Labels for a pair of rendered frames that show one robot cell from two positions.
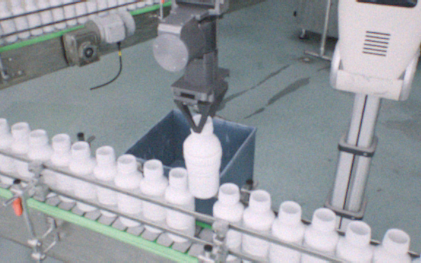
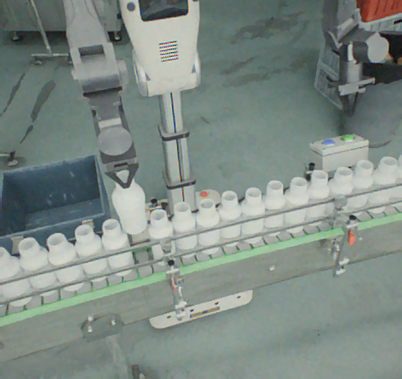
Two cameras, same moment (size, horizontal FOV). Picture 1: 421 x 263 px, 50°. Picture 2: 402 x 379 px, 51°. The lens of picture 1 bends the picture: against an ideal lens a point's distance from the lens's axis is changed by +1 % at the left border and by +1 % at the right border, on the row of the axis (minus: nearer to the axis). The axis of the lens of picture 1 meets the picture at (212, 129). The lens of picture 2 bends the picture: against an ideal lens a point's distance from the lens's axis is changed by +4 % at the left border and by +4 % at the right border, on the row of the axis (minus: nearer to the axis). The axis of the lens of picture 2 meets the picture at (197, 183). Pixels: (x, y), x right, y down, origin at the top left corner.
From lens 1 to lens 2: 34 cm
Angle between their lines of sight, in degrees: 32
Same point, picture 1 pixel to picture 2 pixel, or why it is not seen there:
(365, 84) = (170, 84)
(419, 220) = (203, 160)
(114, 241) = (69, 308)
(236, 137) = (80, 169)
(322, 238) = (233, 211)
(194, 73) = not seen: hidden behind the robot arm
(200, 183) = (137, 222)
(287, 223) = (210, 215)
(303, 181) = not seen: hidden behind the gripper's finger
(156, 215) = (100, 266)
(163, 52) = (108, 143)
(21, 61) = not seen: outside the picture
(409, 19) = (187, 24)
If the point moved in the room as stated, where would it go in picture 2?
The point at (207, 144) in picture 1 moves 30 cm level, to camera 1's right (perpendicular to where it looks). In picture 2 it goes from (135, 192) to (235, 134)
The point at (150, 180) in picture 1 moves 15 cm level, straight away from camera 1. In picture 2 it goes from (88, 243) to (48, 214)
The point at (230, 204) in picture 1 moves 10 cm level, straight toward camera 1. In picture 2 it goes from (164, 224) to (189, 251)
